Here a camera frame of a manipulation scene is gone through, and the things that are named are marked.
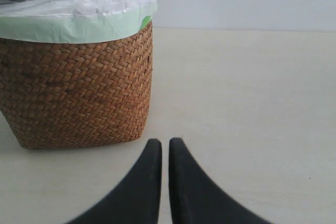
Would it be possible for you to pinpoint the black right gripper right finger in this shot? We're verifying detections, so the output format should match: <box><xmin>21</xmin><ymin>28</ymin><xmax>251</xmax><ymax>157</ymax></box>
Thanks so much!
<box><xmin>169</xmin><ymin>137</ymin><xmax>269</xmax><ymax>224</ymax></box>

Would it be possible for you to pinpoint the woven wicker waste basket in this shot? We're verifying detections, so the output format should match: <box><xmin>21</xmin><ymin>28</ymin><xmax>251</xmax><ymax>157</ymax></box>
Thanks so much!
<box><xmin>1</xmin><ymin>22</ymin><xmax>153</xmax><ymax>150</ymax></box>

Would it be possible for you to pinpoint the white and green bin liner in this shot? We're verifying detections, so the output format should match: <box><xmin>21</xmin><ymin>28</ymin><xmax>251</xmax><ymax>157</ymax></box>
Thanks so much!
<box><xmin>1</xmin><ymin>0</ymin><xmax>157</xmax><ymax>44</ymax></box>

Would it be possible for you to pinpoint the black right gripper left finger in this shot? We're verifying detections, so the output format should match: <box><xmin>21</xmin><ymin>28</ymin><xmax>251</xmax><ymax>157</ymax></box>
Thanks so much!
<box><xmin>70</xmin><ymin>139</ymin><xmax>162</xmax><ymax>224</ymax></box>

